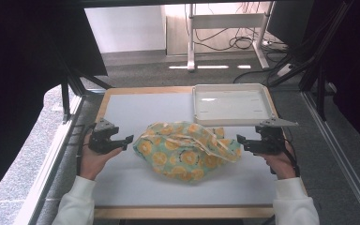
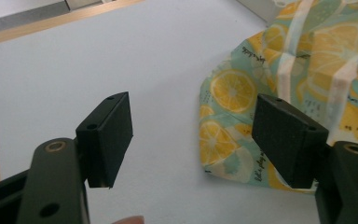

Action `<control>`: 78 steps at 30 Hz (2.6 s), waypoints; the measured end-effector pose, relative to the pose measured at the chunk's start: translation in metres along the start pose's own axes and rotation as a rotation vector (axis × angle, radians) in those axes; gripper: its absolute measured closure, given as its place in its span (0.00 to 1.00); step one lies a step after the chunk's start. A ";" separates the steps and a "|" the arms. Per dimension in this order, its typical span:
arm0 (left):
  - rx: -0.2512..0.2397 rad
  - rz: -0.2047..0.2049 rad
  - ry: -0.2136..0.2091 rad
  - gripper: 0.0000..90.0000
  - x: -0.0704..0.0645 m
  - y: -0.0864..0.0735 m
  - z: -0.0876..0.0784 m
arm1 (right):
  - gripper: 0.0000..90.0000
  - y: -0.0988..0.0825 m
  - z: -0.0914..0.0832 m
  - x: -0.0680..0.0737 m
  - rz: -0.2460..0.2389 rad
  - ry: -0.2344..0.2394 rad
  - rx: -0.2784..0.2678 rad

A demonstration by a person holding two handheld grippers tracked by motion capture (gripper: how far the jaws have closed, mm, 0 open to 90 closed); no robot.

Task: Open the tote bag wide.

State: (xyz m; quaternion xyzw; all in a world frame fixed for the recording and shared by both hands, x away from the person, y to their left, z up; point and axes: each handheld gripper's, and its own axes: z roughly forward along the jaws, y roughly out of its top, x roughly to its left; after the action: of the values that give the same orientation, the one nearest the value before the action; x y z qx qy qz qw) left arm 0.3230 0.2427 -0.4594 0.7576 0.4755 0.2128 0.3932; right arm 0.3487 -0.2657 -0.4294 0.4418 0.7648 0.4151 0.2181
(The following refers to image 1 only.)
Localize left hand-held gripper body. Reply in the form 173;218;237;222
88;117;129;155

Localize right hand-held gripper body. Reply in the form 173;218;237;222
247;117;299;156

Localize green orange-print cloth bag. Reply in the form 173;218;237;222
132;121;242;184

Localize person's right hand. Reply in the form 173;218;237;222
257;142;298;181

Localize person's left hand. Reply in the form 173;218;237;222
80;133;123;182

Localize dark floor hatch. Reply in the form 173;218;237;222
69;124;86;145

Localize pale grey table mat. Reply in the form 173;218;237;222
93;92;278;208

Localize white plastic tray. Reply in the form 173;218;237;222
192;82;276;128

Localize black metal stand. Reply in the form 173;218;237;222
43;29;113;125
268;0;355;122

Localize white power strip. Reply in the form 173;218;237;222
276;63;294;78

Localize dark curtain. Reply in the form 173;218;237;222
312;0;360;156
0;0;109;209

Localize black panel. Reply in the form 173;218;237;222
266;0;315;49

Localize left hand-held gripper black cable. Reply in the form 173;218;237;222
76;123;97;176

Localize hand-held gripper black cable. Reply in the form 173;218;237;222
76;123;97;176
270;136;302;178

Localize right hand-held gripper black cable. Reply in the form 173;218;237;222
270;136;302;178

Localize aluminium rail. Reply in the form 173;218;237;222
13;93;87;225
301;90;360;225

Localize black floor cables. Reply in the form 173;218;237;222
195;1;292;85

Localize white desk frame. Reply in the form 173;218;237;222
186;3;271;73

